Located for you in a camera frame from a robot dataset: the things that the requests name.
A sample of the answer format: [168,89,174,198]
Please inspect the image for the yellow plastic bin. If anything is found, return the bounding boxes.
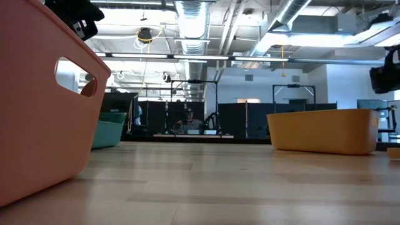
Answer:
[266,108,381,156]

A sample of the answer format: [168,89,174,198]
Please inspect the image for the salmon orange plastic bin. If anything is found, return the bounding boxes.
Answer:
[0,0,113,208]

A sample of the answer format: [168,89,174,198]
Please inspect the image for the black gantry stand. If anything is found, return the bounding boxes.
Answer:
[170,79,219,135]
[272,83,316,106]

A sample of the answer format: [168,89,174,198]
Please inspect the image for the teal plastic bin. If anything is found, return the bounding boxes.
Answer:
[91,111,128,150]

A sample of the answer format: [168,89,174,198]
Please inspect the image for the overhead light bar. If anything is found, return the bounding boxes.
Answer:
[95,52,384,67]

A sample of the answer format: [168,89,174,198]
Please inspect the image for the black partition panel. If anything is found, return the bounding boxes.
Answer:
[217,102,338,138]
[146,101,206,136]

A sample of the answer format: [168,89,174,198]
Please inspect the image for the background wooden table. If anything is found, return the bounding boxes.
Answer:
[152,133,234,139]

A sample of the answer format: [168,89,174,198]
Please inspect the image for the person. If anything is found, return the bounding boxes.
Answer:
[173,107,204,135]

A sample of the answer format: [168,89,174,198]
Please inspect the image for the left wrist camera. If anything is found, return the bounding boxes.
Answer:
[70,18,99,42]

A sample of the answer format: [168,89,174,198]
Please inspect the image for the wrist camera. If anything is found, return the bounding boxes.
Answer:
[369,66,400,94]
[70,18,99,42]

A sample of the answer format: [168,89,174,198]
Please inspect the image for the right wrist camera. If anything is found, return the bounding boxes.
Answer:
[369,66,400,94]

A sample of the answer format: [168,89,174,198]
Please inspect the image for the black yellow cord reel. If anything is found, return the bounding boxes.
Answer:
[137,27,154,44]

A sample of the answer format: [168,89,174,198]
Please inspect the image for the ribbed silver air duct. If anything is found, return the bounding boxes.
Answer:
[174,0,209,101]

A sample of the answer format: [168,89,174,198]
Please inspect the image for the black aluminium table frame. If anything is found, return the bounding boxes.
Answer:
[123,137,273,145]

